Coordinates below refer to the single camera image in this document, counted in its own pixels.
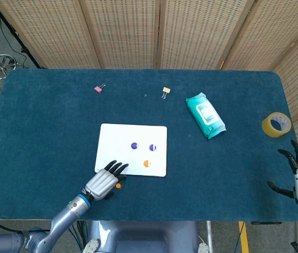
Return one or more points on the green wet wipes pack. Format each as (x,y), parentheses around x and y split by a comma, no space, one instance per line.
(205,114)

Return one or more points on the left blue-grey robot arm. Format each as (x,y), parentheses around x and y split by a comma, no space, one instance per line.
(62,218)

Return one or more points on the orange round magnet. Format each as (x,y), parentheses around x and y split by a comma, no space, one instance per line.
(146,163)
(118,186)

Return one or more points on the blue-grey robot torso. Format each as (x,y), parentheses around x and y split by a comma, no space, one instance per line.
(143,237)

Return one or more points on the yellow floor tape strip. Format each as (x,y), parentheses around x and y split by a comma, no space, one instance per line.
(243,237)

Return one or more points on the white rectangular board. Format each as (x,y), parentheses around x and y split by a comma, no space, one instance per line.
(122,134)

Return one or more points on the yellow binder clip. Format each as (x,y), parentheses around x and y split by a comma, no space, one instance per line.
(166,90)

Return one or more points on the white metal table leg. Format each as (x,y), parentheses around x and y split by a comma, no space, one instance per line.
(209,234)

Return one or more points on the purple round magnet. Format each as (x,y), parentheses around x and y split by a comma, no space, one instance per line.
(152,147)
(134,145)

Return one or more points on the yellowish packing tape roll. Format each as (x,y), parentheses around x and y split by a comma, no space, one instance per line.
(266,129)

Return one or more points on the pink binder clip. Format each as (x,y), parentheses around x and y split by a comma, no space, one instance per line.
(98,89)

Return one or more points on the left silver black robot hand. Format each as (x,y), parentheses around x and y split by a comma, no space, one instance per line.
(101,184)

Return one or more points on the dark blue table mat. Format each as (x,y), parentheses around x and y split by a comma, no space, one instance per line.
(46,118)

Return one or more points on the black stand pole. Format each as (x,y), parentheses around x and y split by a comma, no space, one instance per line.
(14,33)

